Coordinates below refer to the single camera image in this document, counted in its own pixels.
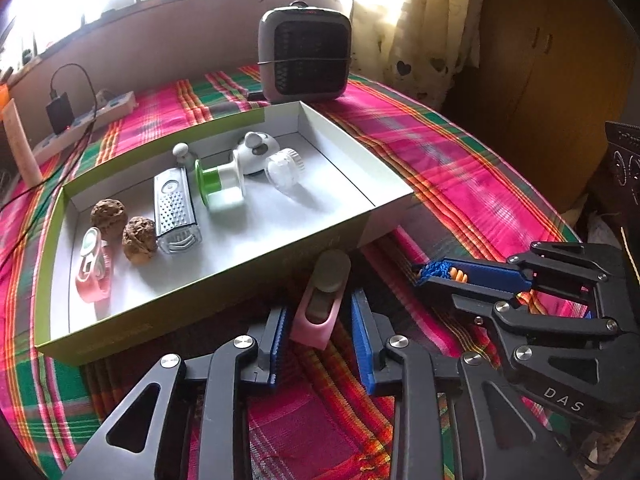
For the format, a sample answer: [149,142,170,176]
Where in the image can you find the white panda ball toy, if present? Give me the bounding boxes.
[232,131,280,176]

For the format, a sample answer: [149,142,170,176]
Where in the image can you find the green white spool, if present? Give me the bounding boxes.
[194,152,247,212]

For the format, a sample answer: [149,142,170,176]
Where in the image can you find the black charger cable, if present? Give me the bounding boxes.
[0,63,98,211]

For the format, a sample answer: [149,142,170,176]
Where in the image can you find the blue orange braided charm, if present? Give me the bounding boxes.
[412,258,471,288]

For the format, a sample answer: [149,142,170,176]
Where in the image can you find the brown walnut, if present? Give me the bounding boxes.
[121,216,158,262]
[90,198,127,235]

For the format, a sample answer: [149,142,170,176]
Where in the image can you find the grey space heater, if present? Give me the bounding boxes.
[257,1,353,103]

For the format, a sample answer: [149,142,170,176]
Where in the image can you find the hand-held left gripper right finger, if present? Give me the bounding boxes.
[349,287,581,480]

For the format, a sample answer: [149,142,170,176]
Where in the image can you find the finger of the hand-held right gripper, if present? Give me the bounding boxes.
[435,241,615,293]
[413,275,622,348]

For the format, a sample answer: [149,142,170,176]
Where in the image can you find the cream patterned curtain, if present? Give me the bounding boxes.
[350,0,488,111]

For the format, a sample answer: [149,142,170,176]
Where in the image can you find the white power strip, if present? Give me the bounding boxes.
[32,91,137,158]

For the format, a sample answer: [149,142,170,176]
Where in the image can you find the small black bike light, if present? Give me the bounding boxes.
[152,167,200,255]

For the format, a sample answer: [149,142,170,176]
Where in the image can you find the person's right forearm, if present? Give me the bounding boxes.
[572,417,628,478]

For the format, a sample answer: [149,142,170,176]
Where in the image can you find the cream cosmetic tube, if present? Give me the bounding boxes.
[0,99,43,187]

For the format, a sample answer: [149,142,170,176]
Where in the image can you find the white green cardboard box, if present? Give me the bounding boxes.
[34,100,415,367]

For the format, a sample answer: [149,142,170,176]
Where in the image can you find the wooden wardrobe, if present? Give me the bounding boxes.
[445,0,640,221]

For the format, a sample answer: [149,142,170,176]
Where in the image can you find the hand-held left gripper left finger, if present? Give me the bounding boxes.
[60,305,293,480]

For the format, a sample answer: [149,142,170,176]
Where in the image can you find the black charger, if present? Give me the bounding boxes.
[46,92,73,135]

